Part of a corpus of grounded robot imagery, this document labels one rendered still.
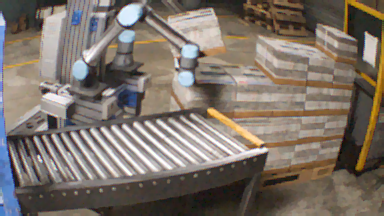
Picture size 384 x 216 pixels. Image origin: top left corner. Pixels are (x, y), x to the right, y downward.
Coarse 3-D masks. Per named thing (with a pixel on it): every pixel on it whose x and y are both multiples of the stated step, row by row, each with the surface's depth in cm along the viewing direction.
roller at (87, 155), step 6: (72, 132) 207; (72, 138) 204; (78, 138) 202; (78, 144) 198; (84, 144) 199; (78, 150) 198; (84, 150) 193; (84, 156) 191; (90, 156) 189; (90, 162) 186; (96, 162) 185; (96, 168) 181; (102, 168) 182; (96, 174) 181; (102, 174) 177
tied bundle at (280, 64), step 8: (256, 48) 326; (264, 48) 312; (272, 48) 299; (256, 56) 327; (264, 56) 313; (272, 56) 299; (280, 56) 292; (288, 56) 293; (296, 56) 295; (304, 56) 297; (264, 64) 312; (272, 64) 301; (280, 64) 294; (288, 64) 296; (296, 64) 298; (304, 64) 299; (272, 72) 302; (280, 72) 296; (288, 72) 298; (296, 72) 300; (304, 72) 301
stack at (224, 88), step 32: (224, 64) 323; (192, 96) 285; (224, 96) 290; (256, 96) 298; (288, 96) 305; (320, 96) 315; (224, 128) 299; (256, 128) 306; (288, 128) 315; (320, 128) 327; (288, 160) 328; (224, 192) 323
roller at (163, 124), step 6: (156, 120) 237; (162, 120) 235; (162, 126) 232; (168, 126) 230; (168, 132) 228; (174, 132) 225; (180, 132) 225; (174, 138) 224; (180, 138) 221; (186, 138) 220; (186, 144) 217; (192, 144) 216; (192, 150) 213; (198, 150) 211; (204, 150) 212; (198, 156) 210; (204, 156) 207; (210, 156) 206
